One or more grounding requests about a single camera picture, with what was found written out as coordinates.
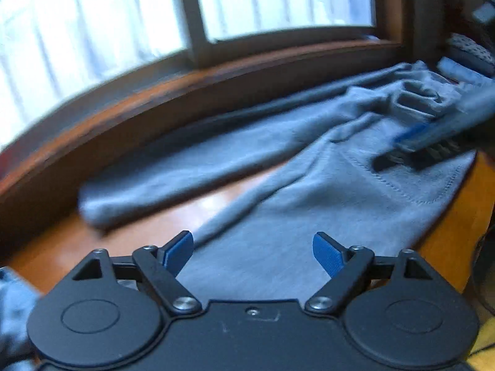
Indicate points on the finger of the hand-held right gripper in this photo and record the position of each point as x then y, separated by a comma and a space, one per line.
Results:
412, 135
417, 158

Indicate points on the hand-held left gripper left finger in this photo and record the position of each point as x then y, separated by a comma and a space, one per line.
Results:
178, 253

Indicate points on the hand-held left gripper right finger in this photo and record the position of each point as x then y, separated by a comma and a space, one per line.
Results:
326, 255

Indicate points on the grey sweatpants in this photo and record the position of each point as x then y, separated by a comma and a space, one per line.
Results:
309, 201

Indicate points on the folded light blue jeans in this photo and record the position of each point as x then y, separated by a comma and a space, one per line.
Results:
460, 71

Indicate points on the white patterned folded cloth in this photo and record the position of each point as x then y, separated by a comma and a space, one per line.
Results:
473, 52

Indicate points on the crumpled blue jeans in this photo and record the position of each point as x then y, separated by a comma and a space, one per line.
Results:
15, 309

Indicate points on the yellow plush toy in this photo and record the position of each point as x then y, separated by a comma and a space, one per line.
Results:
485, 336

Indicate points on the wooden framed window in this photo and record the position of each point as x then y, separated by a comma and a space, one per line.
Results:
96, 38

